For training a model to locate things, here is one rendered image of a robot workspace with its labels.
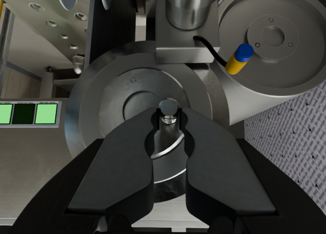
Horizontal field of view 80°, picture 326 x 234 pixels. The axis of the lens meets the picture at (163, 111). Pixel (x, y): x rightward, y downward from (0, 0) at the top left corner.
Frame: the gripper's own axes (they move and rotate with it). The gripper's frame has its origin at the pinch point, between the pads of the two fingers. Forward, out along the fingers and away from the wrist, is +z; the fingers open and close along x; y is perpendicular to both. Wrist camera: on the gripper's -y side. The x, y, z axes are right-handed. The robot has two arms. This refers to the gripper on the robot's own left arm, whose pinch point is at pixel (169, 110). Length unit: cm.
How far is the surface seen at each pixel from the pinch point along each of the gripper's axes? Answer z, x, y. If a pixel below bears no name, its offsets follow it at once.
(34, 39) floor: 225, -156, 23
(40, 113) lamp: 32.5, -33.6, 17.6
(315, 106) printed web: 7.6, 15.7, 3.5
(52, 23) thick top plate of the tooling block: 31.5, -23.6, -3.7
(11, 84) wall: 258, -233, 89
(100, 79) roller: 5.0, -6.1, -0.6
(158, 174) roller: -0.2, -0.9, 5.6
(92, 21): 10.5, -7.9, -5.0
